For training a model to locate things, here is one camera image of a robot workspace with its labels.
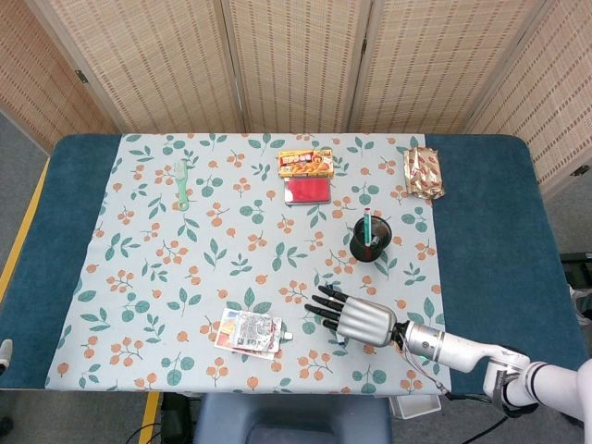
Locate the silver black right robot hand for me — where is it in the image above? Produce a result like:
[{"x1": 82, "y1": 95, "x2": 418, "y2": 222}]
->
[{"x1": 303, "y1": 285, "x2": 401, "y2": 348}]

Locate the black mesh pen cup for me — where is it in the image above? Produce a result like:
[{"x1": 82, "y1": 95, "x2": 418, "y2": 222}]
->
[{"x1": 349, "y1": 216, "x2": 393, "y2": 263}]

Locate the floral tablecloth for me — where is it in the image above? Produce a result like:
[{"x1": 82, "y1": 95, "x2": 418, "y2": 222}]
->
[{"x1": 44, "y1": 132, "x2": 452, "y2": 396}]

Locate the white plastic box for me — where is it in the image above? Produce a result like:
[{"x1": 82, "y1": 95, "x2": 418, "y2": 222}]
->
[{"x1": 388, "y1": 395, "x2": 441, "y2": 420}]

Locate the silver spout pouch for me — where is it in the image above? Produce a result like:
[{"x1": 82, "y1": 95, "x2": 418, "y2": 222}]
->
[{"x1": 230, "y1": 311, "x2": 295, "y2": 353}]

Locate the blue padded chair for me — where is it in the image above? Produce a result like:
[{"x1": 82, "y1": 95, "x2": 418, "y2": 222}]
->
[{"x1": 192, "y1": 392, "x2": 394, "y2": 444}]

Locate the red white flat packet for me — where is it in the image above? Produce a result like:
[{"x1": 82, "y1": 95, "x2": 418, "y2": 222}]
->
[{"x1": 214, "y1": 307, "x2": 278, "y2": 358}]

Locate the red ink pad case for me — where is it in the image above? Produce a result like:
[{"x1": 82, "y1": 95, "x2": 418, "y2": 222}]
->
[{"x1": 283, "y1": 177, "x2": 332, "y2": 206}]

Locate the gold foil snack packet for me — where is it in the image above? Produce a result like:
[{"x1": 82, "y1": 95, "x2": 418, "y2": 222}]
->
[{"x1": 401, "y1": 146, "x2": 447, "y2": 201}]

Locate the orange yellow curry box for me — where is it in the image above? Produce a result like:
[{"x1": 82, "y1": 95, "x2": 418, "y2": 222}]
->
[{"x1": 277, "y1": 148, "x2": 336, "y2": 179}]

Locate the green plastic comb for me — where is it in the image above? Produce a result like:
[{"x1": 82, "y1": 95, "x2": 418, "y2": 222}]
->
[{"x1": 173, "y1": 160, "x2": 195, "y2": 212}]

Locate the bamboo folding screen panel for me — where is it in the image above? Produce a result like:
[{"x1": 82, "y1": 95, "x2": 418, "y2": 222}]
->
[
  {"x1": 464, "y1": 0, "x2": 592, "y2": 198},
  {"x1": 349, "y1": 0, "x2": 559, "y2": 135},
  {"x1": 0, "y1": 0, "x2": 119, "y2": 154},
  {"x1": 220, "y1": 0, "x2": 374, "y2": 135},
  {"x1": 34, "y1": 0, "x2": 249, "y2": 135}
]

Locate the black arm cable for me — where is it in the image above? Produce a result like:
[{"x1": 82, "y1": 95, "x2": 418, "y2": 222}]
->
[{"x1": 429, "y1": 376, "x2": 494, "y2": 401}]

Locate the black equipment frame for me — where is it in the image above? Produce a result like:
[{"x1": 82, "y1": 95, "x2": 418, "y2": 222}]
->
[{"x1": 561, "y1": 251, "x2": 592, "y2": 283}]

